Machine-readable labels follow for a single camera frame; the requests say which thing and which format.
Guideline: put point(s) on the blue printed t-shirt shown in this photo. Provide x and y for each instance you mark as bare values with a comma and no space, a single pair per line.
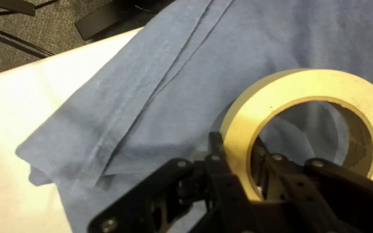
162,95

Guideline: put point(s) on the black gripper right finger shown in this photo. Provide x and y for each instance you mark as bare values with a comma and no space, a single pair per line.
266,170

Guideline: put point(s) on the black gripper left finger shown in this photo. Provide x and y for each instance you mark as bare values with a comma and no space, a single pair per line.
223,184

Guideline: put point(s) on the beige masking tape roll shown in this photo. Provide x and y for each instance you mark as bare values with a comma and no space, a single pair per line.
331,110

